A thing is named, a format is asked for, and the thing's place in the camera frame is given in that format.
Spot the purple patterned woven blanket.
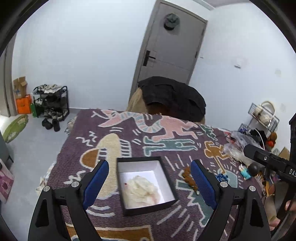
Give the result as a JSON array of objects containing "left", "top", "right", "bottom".
[{"left": 48, "top": 109, "right": 262, "bottom": 240}]

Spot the brown seed bead bracelet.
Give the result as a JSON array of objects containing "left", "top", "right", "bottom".
[{"left": 181, "top": 166, "right": 200, "bottom": 194}]

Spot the white tissue paper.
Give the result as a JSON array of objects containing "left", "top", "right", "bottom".
[{"left": 123, "top": 175, "right": 160, "bottom": 209}]

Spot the black-haired toy figurine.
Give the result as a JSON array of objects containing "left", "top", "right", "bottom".
[{"left": 238, "top": 162, "right": 263, "bottom": 180}]

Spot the orange paper bag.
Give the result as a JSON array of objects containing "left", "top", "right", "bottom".
[{"left": 16, "top": 95, "right": 32, "bottom": 114}]

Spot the brown plush toy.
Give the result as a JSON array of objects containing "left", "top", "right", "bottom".
[{"left": 265, "top": 132, "right": 278, "bottom": 149}]

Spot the white wall switch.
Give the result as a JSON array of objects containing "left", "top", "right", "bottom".
[{"left": 234, "top": 58, "right": 244, "bottom": 69}]

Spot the black shoe rack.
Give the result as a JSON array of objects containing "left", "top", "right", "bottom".
[{"left": 31, "top": 84, "right": 69, "bottom": 121}]

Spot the clear plastic bag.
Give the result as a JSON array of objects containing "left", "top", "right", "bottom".
[{"left": 223, "top": 131, "right": 256, "bottom": 167}]

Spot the black jewelry box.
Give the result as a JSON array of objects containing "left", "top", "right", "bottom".
[{"left": 116, "top": 157, "right": 179, "bottom": 216}]

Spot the black garment on chair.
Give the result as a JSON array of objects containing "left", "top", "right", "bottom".
[{"left": 138, "top": 76, "right": 206, "bottom": 123}]

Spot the white handbag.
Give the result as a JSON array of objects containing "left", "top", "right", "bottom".
[{"left": 254, "top": 100, "right": 275, "bottom": 126}]

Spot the black wire wall basket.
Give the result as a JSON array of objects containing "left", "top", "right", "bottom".
[{"left": 238, "top": 100, "right": 280, "bottom": 133}]

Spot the person's right hand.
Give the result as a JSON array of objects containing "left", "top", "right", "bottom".
[{"left": 268, "top": 200, "right": 296, "bottom": 231}]

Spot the cardboard box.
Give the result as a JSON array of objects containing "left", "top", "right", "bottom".
[{"left": 13, "top": 76, "right": 28, "bottom": 99}]

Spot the dark green cap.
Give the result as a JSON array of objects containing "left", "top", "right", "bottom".
[{"left": 164, "top": 13, "right": 180, "bottom": 31}]

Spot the grey door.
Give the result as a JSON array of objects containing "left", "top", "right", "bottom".
[{"left": 130, "top": 1, "right": 207, "bottom": 93}]

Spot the green round floor mat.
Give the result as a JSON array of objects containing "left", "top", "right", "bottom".
[{"left": 2, "top": 114, "right": 29, "bottom": 143}]

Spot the black shoe pair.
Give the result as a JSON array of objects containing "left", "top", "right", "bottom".
[{"left": 42, "top": 118, "right": 60, "bottom": 132}]

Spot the black door handle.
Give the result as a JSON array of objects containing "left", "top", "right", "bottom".
[{"left": 143, "top": 50, "right": 156, "bottom": 66}]

